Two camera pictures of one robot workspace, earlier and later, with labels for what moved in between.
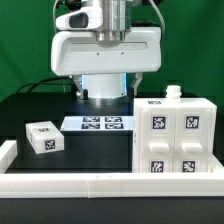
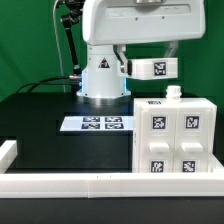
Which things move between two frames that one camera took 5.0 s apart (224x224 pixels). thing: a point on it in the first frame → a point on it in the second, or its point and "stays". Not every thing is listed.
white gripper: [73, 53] → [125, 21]
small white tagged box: [44, 137] → [155, 68]
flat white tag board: [97, 123] stays
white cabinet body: [173, 134] stays
